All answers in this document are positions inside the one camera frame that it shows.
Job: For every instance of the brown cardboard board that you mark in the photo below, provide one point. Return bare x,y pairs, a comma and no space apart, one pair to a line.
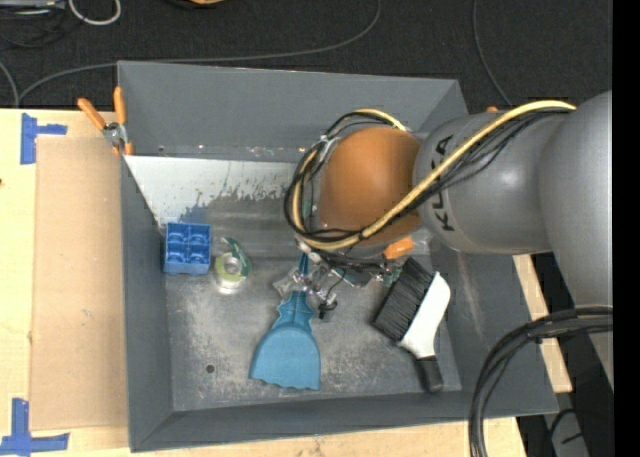
75,285

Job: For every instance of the grey metal bin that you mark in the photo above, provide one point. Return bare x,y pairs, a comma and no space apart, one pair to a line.
230,325

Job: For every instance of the blue toy brick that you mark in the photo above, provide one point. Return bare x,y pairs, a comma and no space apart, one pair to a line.
186,249

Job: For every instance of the blue plastic dustpan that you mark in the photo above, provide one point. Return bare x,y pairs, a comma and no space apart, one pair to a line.
287,352

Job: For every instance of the green tape roll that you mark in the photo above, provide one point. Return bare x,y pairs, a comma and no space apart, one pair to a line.
232,265

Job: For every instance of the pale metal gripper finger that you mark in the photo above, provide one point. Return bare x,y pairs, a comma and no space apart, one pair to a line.
286,284
320,287

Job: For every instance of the black cylinder on white bracket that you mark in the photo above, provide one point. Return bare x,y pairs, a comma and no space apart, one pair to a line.
327,311

